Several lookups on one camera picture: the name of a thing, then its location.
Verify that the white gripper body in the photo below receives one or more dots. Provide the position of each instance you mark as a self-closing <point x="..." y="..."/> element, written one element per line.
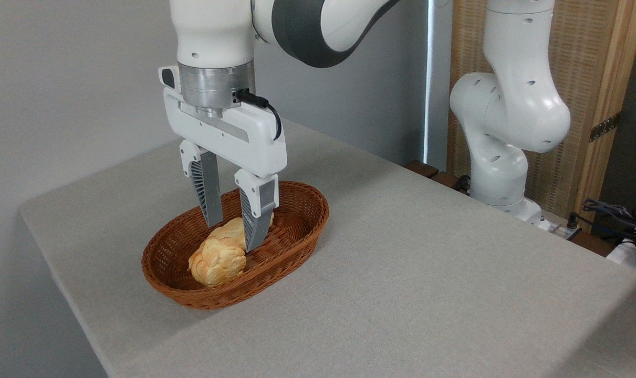
<point x="244" y="142"/>

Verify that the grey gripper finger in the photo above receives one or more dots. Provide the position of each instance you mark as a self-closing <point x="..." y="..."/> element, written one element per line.
<point x="257" y="210"/>
<point x="208" y="189"/>

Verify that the round golden bread roll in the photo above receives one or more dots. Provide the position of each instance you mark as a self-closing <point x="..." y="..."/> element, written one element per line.
<point x="218" y="261"/>

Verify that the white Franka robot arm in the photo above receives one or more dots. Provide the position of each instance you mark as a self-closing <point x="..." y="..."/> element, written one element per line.
<point x="512" y="110"/>

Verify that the long golden bread roll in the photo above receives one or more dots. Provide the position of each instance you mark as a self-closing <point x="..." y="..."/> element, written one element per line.
<point x="231" y="230"/>

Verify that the brown wicker oval basket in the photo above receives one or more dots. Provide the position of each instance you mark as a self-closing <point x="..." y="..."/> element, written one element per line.
<point x="291" y="231"/>

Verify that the brown wooden bench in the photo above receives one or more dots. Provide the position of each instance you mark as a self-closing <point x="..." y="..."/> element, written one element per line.
<point x="423" y="168"/>

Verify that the gray tablecloth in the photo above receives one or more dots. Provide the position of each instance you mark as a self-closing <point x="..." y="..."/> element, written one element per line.
<point x="412" y="283"/>

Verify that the metal screen hinge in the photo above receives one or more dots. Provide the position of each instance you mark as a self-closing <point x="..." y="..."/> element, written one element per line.
<point x="605" y="126"/>

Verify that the dark gray partition panel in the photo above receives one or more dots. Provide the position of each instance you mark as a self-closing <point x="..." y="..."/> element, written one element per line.
<point x="635" y="131"/>

